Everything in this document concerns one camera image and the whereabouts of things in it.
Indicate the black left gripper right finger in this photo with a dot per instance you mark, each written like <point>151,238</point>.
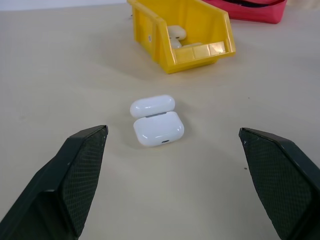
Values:
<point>282,180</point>

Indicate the yellow plastic bin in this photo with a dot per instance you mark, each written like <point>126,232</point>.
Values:
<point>195,53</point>

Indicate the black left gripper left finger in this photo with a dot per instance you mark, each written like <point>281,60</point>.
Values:
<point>60,190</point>

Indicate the pink fabric zip pouch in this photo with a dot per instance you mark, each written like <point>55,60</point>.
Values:
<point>252,11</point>

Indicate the white earbud charging case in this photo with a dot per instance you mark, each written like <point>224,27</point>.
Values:
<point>157,127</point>

